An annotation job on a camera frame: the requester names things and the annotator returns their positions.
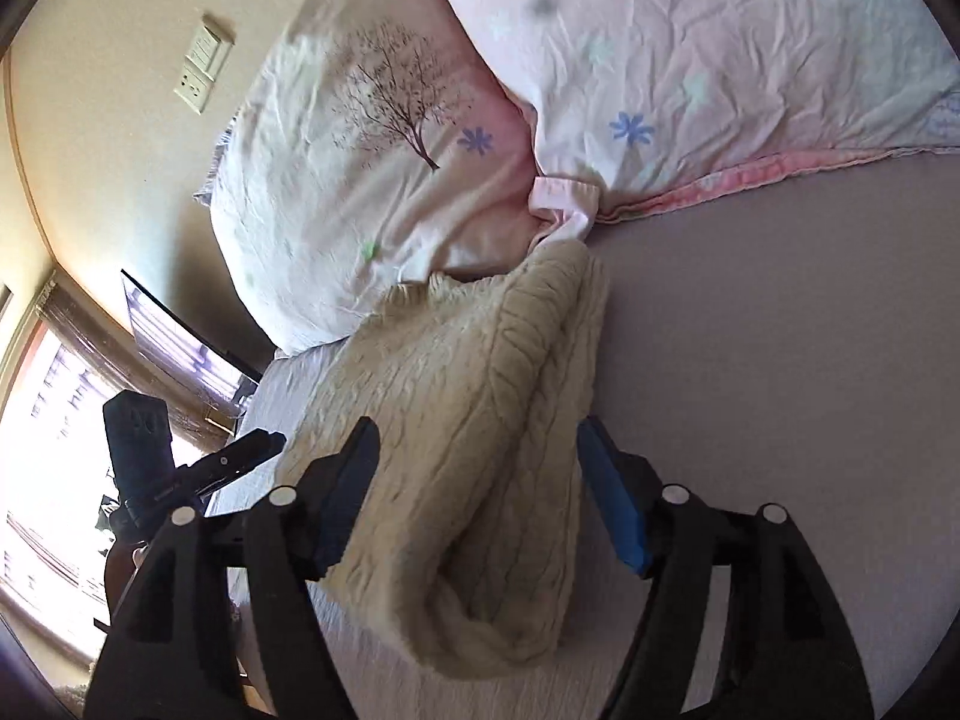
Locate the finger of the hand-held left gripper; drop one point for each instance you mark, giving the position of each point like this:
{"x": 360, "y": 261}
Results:
{"x": 240, "y": 454}

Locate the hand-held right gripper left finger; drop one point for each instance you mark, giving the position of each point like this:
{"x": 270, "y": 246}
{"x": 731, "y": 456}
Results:
{"x": 346, "y": 495}

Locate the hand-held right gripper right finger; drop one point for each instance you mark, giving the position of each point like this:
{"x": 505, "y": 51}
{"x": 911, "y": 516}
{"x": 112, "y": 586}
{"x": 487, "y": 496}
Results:
{"x": 616, "y": 499}

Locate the cream knitted sweater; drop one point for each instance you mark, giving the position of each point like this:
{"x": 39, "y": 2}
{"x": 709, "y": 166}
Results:
{"x": 465, "y": 420}

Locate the window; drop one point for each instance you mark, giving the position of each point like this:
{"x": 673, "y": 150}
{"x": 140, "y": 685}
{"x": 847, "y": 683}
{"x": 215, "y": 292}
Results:
{"x": 52, "y": 480}

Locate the dark flat screen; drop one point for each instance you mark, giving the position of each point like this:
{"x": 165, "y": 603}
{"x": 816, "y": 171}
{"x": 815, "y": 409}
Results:
{"x": 180, "y": 345}

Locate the bed with grey sheet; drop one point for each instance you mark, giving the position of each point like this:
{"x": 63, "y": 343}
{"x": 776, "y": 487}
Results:
{"x": 765, "y": 345}

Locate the pink cloth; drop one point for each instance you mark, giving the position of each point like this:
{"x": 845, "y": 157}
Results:
{"x": 564, "y": 211}

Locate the tree print pillow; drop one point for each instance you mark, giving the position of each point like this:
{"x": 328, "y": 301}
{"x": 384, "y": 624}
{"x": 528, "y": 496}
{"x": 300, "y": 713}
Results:
{"x": 360, "y": 165}

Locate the pink flower print quilt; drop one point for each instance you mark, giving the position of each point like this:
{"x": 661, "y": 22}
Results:
{"x": 697, "y": 60}

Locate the wall switch and socket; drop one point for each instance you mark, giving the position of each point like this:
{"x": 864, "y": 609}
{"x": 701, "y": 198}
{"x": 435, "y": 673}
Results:
{"x": 202, "y": 64}

